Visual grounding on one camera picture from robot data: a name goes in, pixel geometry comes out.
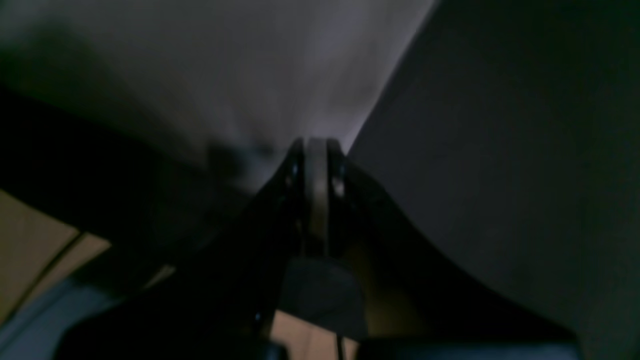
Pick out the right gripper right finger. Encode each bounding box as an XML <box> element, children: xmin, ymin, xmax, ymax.
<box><xmin>316</xmin><ymin>139</ymin><xmax>583</xmax><ymax>360</ymax></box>

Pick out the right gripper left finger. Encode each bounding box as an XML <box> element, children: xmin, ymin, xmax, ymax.
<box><xmin>55</xmin><ymin>139</ymin><xmax>306</xmax><ymax>360</ymax></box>

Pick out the grey T-shirt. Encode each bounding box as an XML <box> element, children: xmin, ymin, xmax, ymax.
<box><xmin>0</xmin><ymin>0</ymin><xmax>437</xmax><ymax>191</ymax></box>

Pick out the black tablecloth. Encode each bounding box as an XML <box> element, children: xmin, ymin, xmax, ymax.
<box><xmin>1</xmin><ymin>0</ymin><xmax>639</xmax><ymax>360</ymax></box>

